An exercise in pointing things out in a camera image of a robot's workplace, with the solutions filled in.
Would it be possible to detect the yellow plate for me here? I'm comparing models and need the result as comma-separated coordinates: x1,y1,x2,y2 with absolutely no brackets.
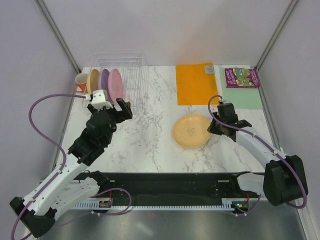
172,114,211,148
86,69,100,95

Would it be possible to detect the pink plate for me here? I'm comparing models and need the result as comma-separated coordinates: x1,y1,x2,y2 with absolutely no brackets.
108,68,124,104

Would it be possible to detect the purple plate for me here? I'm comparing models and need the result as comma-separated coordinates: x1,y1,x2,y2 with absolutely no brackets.
98,69,110,90

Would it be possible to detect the clear wire dish rack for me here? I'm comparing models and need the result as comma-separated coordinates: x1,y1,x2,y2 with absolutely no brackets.
89,52,148,116

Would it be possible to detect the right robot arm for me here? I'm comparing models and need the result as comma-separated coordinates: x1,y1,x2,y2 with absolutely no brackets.
207,101,309,209

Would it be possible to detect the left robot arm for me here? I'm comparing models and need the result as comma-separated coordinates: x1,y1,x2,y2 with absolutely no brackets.
9,96,133,239

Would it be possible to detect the green cutting mat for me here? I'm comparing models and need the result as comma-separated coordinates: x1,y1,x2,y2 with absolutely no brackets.
219,66,263,110

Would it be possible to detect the purple book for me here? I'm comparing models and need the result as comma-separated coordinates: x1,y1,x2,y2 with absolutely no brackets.
224,67,260,89

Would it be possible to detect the orange cutting mat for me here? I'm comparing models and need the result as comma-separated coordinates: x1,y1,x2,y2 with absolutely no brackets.
175,62,219,106

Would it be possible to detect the orange white mug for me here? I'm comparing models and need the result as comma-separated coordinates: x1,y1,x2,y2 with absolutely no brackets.
73,73,88,93

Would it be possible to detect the small white label card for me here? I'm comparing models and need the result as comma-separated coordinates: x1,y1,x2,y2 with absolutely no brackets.
204,65,215,74

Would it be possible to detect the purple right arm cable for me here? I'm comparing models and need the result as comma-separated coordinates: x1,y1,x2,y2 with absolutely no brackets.
208,94,309,208

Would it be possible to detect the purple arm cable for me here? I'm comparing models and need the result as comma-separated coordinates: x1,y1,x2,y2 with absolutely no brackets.
208,94,309,208
10,93,92,238

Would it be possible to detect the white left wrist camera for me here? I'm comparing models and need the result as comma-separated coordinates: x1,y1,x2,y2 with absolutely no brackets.
91,89,113,111

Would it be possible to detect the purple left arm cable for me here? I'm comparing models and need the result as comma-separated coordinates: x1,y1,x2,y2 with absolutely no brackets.
10,93,92,238

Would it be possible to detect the white cable duct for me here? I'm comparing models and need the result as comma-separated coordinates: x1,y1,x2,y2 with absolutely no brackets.
71,198,248,211

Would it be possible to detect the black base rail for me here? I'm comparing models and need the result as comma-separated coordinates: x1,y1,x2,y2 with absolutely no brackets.
75,172,259,208

